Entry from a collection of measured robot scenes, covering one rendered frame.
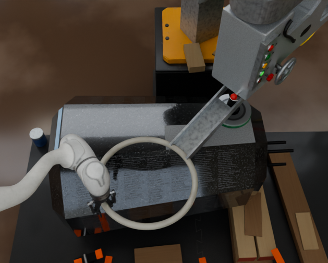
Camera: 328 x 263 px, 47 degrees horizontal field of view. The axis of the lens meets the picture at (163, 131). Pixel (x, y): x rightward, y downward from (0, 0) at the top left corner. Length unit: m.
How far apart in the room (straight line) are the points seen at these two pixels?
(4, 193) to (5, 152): 1.90
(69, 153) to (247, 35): 0.85
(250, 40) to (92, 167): 0.79
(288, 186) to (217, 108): 1.11
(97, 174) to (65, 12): 2.78
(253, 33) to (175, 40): 1.08
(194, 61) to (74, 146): 1.09
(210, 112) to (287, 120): 1.38
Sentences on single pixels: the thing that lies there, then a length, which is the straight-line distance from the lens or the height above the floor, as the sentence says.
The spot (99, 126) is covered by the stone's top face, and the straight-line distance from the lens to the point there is 2.09.
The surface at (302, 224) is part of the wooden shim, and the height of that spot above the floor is 0.09.
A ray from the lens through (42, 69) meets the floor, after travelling 3.58.
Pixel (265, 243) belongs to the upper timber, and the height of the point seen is 0.19.
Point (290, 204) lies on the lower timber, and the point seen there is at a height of 0.08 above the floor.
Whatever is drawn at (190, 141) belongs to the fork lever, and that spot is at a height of 0.93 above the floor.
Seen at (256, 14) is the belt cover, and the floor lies 1.64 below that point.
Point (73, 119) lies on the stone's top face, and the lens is 2.14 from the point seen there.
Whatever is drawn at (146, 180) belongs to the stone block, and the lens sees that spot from 2.03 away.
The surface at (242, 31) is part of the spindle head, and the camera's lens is 1.57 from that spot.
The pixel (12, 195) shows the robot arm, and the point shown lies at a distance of 1.30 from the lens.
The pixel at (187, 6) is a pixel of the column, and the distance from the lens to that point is 2.42.
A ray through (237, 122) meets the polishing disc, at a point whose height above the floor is 0.87.
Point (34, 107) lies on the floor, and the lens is 3.34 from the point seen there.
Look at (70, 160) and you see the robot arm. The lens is 1.54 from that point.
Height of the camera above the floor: 2.59
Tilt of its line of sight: 59 degrees down
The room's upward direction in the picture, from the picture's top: straight up
